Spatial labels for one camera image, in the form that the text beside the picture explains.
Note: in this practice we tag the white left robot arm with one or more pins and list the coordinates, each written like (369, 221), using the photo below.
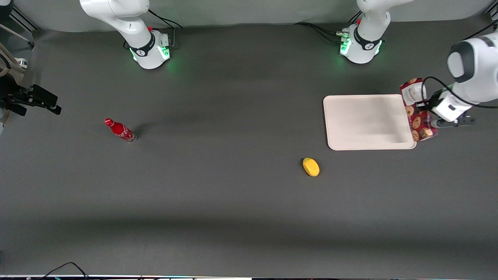
(478, 74)

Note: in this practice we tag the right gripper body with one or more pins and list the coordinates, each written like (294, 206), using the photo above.
(11, 97)

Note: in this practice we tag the red cookie box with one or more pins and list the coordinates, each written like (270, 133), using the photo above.
(418, 120)

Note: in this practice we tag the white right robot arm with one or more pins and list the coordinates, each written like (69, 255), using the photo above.
(128, 23)

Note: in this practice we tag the yellow mango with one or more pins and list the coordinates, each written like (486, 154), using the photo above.
(311, 167)

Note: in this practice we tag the aluminium frame rail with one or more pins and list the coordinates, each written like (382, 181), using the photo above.
(23, 18)

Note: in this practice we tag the beige plastic tray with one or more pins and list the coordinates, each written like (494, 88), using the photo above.
(365, 122)

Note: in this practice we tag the red cola bottle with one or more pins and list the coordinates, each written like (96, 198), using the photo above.
(120, 130)

